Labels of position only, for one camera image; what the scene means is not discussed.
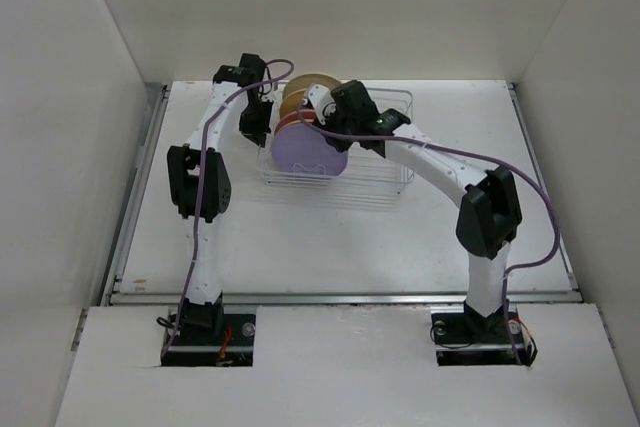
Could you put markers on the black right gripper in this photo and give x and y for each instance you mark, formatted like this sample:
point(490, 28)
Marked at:
point(341, 145)

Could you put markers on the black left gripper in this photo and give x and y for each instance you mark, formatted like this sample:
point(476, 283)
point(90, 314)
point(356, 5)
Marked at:
point(257, 133)

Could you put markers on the yellow plate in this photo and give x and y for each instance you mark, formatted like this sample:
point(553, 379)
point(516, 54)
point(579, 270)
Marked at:
point(283, 124)

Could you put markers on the purple plate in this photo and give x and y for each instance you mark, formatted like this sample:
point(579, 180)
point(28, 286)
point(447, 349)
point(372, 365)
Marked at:
point(300, 150)

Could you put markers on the pink plate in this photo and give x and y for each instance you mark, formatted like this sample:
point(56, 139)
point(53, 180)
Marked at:
point(306, 114)

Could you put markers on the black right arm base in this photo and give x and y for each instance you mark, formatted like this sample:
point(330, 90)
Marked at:
point(462, 338)

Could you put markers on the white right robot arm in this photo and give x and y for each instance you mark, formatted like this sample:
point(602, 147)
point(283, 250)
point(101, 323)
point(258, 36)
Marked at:
point(488, 206)

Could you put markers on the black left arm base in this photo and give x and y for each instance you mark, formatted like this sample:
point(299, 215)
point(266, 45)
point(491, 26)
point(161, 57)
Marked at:
point(225, 340)

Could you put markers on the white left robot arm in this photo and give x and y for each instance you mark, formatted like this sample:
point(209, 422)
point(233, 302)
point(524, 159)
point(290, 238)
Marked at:
point(200, 186)

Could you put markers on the large beige plate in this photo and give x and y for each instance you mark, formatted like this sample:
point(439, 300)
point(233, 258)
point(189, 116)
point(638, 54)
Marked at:
point(303, 81)

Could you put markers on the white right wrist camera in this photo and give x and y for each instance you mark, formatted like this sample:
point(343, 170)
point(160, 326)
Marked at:
point(319, 98)

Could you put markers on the clear wire dish rack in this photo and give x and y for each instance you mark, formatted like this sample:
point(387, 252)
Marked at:
point(366, 175)

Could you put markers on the aluminium table rail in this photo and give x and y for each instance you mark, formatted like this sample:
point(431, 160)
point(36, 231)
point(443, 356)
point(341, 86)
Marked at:
point(154, 94)

